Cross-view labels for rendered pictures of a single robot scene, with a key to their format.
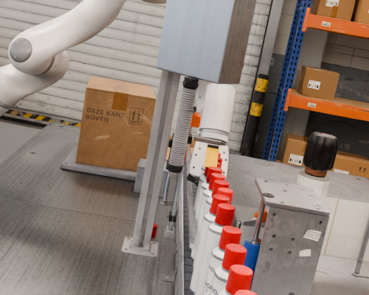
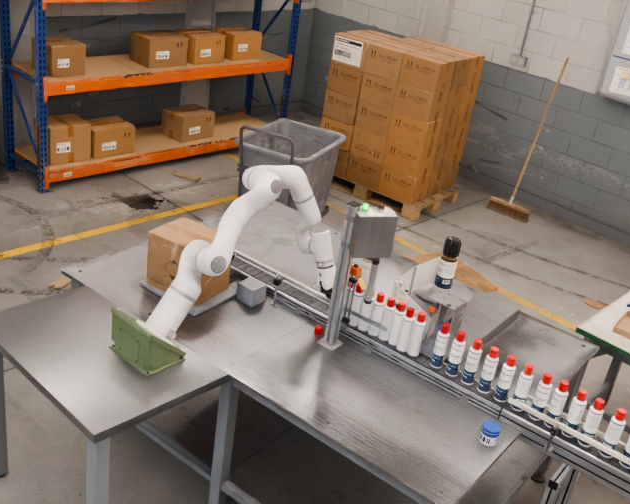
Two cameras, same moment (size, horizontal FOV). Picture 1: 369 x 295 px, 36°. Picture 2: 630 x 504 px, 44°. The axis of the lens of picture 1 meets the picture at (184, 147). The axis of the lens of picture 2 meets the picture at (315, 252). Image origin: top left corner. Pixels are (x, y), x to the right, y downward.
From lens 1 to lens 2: 2.80 m
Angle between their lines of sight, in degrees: 51
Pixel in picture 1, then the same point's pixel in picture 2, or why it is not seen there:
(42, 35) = (226, 248)
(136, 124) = not seen: hidden behind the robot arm
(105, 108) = not seen: hidden behind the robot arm
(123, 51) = not seen: outside the picture
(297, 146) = (62, 133)
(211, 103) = (325, 245)
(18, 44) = (217, 261)
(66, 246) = (318, 364)
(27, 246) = (312, 376)
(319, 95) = (71, 72)
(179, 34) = (367, 240)
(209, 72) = (385, 253)
